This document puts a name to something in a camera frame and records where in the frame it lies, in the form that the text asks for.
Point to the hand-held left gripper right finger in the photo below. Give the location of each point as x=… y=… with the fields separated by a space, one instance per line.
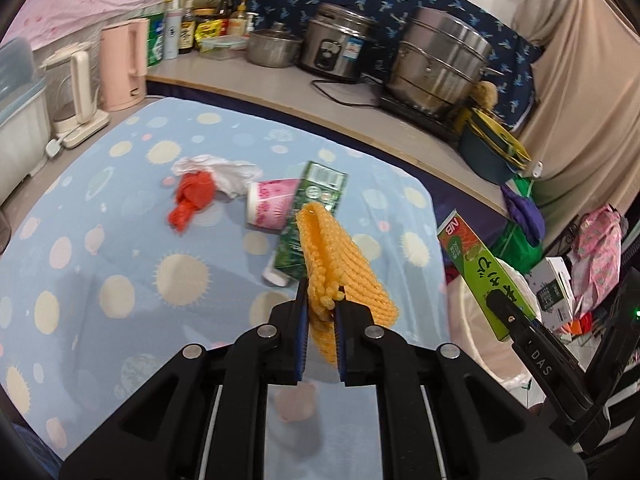
x=341 y=340

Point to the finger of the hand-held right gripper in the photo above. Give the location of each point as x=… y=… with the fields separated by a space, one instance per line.
x=510 y=317

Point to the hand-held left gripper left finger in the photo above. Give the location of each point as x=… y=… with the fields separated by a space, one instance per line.
x=300 y=330

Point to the white trash bin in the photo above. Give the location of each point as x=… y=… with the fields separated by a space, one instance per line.
x=492 y=360
x=520 y=285

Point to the green orange long box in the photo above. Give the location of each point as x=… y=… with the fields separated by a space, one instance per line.
x=470 y=260

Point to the orange foam mesh net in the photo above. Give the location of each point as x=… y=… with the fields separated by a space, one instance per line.
x=340 y=260

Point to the pink floral paper cup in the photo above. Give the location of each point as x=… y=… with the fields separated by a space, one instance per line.
x=272 y=205

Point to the green toothpaste box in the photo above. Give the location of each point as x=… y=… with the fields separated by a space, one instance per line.
x=320 y=185

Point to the orange plastic bag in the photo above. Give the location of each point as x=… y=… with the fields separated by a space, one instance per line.
x=192 y=197

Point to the white paper towel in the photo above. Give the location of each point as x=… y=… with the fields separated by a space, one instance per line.
x=230 y=172

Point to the white printed cardboard box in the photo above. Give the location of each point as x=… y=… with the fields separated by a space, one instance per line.
x=550 y=292

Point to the green plastic bag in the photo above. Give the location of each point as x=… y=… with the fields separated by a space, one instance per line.
x=515 y=255

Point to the purple cloth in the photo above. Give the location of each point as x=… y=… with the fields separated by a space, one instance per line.
x=525 y=215

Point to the pink pineapple print cloth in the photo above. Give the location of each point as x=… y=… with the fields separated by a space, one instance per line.
x=597 y=255

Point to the blue planet print cloth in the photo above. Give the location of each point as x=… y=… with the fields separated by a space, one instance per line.
x=150 y=270

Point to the yellow dishes stack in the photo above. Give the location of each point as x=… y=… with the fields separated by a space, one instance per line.
x=500 y=135

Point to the black induction cooktop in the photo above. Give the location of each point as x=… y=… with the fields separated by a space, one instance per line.
x=415 y=115

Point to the brown loofah sponge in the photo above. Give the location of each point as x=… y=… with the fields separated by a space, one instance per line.
x=482 y=95

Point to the beige curtain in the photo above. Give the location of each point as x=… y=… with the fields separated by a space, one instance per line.
x=585 y=85

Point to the large stainless steamer pot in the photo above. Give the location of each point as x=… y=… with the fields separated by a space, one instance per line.
x=440 y=60

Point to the small steel pot with lid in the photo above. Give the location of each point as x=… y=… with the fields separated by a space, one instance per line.
x=272 y=47

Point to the steel rice cooker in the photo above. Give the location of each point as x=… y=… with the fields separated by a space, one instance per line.
x=335 y=45

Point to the clear food container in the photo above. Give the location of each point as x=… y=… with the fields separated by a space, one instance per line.
x=222 y=47

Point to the yellow seasoning packets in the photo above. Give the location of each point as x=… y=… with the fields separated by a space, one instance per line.
x=210 y=32

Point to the yellow pump bottle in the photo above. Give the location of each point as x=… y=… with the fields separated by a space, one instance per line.
x=242 y=20

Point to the pink electric kettle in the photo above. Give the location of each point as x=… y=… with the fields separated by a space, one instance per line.
x=122 y=67

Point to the dark sauce bottle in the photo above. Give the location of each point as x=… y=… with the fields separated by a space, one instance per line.
x=186 y=30

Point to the green white canister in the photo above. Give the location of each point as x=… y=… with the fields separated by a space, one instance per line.
x=156 y=40

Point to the white electric kettle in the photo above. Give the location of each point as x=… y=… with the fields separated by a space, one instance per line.
x=75 y=95

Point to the white plastic bottle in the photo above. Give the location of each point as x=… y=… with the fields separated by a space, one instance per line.
x=173 y=30

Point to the tall dark glass bottle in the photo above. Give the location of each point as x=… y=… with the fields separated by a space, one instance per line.
x=225 y=5

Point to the white plastic storage box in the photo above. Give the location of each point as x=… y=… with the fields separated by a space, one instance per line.
x=20 y=120

